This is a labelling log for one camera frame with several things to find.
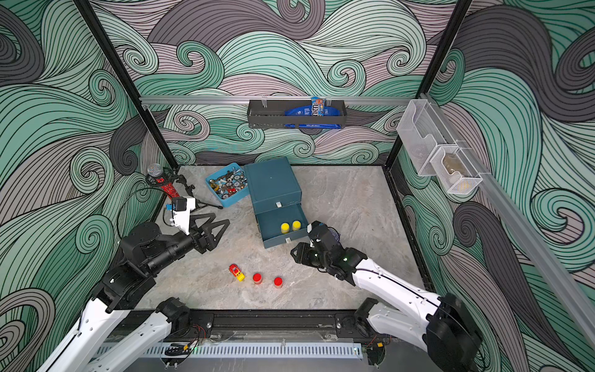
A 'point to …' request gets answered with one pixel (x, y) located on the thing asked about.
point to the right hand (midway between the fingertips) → (296, 253)
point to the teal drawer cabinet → (276, 197)
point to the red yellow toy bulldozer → (236, 272)
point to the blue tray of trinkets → (228, 184)
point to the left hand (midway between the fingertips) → (221, 216)
